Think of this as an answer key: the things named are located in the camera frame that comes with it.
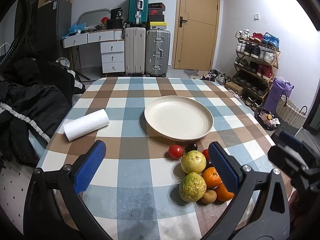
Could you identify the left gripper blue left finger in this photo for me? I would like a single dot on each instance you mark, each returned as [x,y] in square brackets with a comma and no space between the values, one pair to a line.
[87,165]

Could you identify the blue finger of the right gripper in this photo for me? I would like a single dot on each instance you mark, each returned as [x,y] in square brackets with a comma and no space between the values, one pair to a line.
[290,138]

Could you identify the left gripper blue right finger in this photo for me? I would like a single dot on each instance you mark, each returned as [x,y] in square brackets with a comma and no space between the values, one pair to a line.
[227,167]

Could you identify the orange mandarin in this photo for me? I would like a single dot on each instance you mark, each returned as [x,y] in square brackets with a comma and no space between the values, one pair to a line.
[223,194]
[211,177]

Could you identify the brown kiwi fruit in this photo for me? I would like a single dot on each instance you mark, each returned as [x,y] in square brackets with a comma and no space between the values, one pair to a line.
[209,197]

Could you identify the yellow-green guava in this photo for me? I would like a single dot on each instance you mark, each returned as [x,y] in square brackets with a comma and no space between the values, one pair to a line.
[193,161]

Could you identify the wrinkled green guava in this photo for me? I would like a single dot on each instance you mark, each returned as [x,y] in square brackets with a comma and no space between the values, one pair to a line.
[192,187]

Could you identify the red tomato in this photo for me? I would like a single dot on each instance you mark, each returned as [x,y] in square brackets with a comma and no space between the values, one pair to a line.
[206,154]
[175,151]

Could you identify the woven basket bag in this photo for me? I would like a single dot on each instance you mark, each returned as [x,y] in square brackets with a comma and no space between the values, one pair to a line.
[291,117]

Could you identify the black bowl basket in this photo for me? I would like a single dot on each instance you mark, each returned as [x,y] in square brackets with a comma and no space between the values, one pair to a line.
[266,119]

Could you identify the dark purple plum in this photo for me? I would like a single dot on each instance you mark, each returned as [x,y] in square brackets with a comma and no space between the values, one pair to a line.
[191,147]

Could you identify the white paper towel roll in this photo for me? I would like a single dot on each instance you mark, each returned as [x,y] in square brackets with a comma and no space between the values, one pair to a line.
[86,124]

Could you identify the purple bag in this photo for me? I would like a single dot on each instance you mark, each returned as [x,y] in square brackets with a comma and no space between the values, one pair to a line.
[279,85]

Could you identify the checkered tablecloth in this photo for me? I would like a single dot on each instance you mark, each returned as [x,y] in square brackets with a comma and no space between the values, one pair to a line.
[134,193]

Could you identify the cream round plate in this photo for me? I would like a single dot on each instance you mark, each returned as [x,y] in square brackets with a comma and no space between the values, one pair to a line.
[179,118]

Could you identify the wooden shoe rack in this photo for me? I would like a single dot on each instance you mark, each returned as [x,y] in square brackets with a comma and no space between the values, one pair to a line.
[256,65]

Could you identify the black clothes pile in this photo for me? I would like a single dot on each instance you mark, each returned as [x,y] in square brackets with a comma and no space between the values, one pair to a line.
[36,95]

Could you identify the white drawer desk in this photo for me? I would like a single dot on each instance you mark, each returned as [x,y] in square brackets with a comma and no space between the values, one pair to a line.
[101,49]

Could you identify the beige suitcase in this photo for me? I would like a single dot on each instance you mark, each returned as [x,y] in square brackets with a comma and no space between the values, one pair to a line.
[134,51]

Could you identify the silver grey suitcase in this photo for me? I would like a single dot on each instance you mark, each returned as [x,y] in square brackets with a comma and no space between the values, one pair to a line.
[157,52]

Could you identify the wooden door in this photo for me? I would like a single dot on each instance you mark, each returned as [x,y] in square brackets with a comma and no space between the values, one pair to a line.
[195,36]

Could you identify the dark grey cabinet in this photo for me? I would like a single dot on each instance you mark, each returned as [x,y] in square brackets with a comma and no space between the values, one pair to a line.
[53,22]

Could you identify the stacked shoe boxes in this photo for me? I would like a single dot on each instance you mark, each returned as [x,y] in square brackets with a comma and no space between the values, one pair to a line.
[156,17]

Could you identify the teal suitcase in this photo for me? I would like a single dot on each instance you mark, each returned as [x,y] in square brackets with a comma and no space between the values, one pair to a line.
[138,13]

